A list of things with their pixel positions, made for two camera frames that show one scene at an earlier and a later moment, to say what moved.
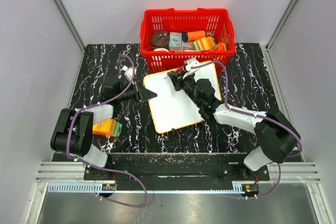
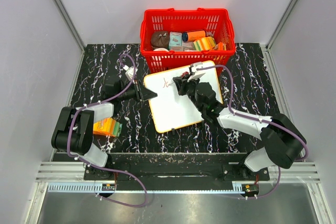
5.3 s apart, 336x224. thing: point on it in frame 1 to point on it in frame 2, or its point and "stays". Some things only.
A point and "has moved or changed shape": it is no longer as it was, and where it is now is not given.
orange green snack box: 108,127 stays
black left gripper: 142,94 stays
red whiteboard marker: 180,70 has moved or changed shape
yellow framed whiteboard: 171,109 stays
